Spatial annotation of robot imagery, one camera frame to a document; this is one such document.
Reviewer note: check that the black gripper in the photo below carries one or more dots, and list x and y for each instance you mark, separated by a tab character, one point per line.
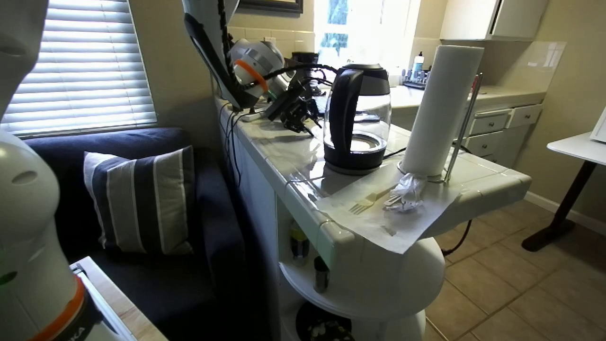
296	105

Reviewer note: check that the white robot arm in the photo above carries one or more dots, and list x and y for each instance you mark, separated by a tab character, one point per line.
30	253

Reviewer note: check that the black glass electric kettle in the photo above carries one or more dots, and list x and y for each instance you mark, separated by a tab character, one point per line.
356	120

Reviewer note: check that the white paper sheet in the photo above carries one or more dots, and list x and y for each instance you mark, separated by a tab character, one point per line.
360	209

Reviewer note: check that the blue soap bottle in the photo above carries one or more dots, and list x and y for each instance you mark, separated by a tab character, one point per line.
417	69

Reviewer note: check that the crumpled white paper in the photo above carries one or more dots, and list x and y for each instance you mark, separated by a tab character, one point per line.
407	194

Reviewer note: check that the white paper towel roll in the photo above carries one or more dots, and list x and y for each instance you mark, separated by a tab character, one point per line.
439	111

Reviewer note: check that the striped blue white pillow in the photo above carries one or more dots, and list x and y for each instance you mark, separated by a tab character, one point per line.
142	206

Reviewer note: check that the metal paper towel holder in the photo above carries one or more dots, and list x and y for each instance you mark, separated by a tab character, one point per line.
458	141

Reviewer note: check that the navy blue sofa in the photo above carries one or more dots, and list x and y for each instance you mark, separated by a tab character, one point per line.
66	155

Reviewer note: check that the white kitchen cabinet drawers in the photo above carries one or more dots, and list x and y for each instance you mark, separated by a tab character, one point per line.
498	134

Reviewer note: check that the white window blinds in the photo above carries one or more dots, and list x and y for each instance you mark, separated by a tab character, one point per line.
89	73

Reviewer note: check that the white rounded shelf unit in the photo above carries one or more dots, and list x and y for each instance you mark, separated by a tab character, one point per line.
383	295

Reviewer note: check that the wooden framed tray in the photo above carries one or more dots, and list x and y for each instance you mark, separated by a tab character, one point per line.
121	319

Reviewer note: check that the white side table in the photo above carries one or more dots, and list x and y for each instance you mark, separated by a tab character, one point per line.
591	155

